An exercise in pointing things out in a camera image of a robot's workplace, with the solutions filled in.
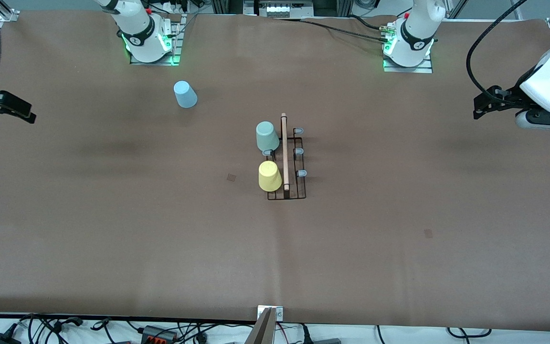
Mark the wooden camera post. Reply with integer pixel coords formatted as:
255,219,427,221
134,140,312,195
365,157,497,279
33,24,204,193
245,307,278,344

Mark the yellow plastic cup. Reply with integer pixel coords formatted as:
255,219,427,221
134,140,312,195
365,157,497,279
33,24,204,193
258,160,283,193

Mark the metal corner bracket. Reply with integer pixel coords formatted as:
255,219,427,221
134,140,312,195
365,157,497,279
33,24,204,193
257,305,284,322

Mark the grey power strip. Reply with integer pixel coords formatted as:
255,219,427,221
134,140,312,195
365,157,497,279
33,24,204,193
255,0,315,19

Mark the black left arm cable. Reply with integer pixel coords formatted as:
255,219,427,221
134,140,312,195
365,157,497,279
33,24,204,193
465,0,529,103

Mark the short black table cable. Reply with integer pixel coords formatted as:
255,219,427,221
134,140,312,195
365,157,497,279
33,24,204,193
349,13,390,32

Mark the orange black connector block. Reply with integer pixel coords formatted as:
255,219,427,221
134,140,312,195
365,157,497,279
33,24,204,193
140,325,179,343

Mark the black wire cup holder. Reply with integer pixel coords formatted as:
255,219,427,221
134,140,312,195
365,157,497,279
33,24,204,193
262,112,308,201

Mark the brown paper table cover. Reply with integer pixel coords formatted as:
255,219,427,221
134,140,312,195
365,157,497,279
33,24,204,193
0,11,550,333

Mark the long black table cable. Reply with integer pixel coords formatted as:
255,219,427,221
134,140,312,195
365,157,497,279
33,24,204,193
274,17,391,44

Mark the looped black cable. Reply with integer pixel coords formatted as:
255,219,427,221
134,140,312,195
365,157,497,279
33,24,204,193
446,326,494,339

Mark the white power strip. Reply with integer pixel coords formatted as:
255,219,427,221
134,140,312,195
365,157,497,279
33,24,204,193
159,0,195,14

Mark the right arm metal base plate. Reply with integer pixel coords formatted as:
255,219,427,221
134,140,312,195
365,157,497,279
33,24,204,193
129,13,188,66

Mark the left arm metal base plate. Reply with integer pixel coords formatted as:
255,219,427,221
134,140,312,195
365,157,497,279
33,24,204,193
383,50,434,74

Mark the light blue plastic cup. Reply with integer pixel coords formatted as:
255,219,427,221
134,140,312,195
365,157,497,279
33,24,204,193
173,80,198,109

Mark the mint green plastic cup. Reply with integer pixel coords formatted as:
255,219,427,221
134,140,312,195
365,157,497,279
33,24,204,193
255,121,281,153

